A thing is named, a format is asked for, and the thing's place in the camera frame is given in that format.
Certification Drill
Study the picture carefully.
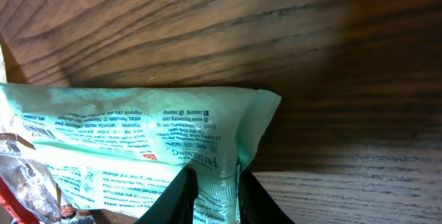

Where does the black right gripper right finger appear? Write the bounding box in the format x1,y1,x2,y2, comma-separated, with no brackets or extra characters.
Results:
238,170,295,224

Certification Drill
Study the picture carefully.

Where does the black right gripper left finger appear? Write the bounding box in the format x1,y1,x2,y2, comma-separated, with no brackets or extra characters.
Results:
135,167,198,224

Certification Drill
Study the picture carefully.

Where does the teal snack packet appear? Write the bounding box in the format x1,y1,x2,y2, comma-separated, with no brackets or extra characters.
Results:
1,83,281,223

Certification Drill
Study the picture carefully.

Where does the brown snack bag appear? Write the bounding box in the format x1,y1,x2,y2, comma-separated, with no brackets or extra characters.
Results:
0,44,96,224

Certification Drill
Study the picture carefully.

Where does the red white snack bar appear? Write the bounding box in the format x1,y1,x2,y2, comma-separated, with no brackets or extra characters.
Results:
1,180,39,224

